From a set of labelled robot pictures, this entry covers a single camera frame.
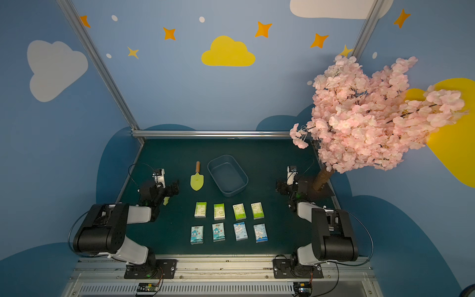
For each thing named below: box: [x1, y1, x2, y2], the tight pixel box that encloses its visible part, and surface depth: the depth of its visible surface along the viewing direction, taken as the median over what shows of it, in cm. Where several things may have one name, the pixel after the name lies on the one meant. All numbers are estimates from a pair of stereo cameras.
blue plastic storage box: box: [207, 154, 249, 198], surface depth 107 cm
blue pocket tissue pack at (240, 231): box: [233, 221, 249, 242], surface depth 84 cm
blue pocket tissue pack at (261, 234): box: [252, 223, 270, 244], surface depth 84 cm
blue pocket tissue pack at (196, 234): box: [190, 225, 205, 246], surface depth 83 cm
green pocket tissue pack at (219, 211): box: [213, 202, 226, 221], surface depth 90 cm
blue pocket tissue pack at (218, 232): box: [211, 222, 226, 243], surface depth 84 cm
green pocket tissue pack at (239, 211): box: [232, 202, 247, 221], surface depth 90 cm
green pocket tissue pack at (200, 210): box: [194, 201, 208, 218], surface depth 91 cm
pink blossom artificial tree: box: [289, 55, 468, 192], surface depth 61 cm
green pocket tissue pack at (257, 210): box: [251, 201, 265, 220], surface depth 90 cm
